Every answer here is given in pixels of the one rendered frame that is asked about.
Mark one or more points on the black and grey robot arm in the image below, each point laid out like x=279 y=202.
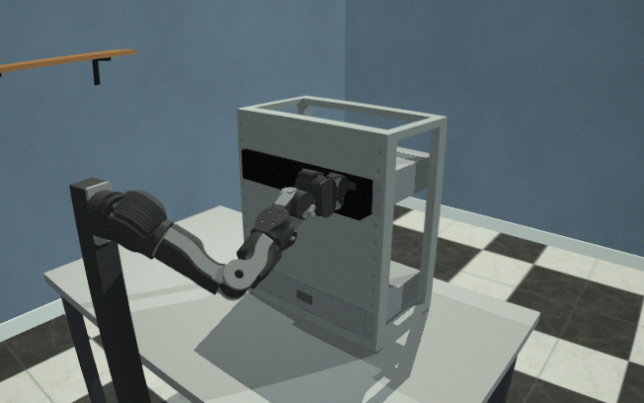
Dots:
x=140 y=213

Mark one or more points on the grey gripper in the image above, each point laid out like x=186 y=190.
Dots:
x=328 y=197

